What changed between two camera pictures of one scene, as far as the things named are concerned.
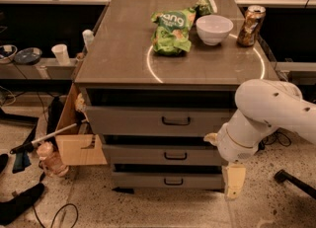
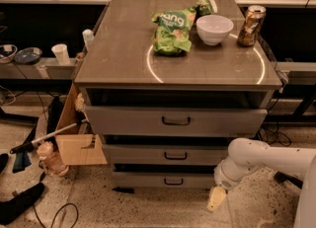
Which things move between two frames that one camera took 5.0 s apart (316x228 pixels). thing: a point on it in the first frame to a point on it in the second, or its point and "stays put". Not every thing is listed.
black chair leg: [296, 184] stays put
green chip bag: [171, 29] stays put
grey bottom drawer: [168, 180] stays put
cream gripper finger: [235, 173] to [216, 196]
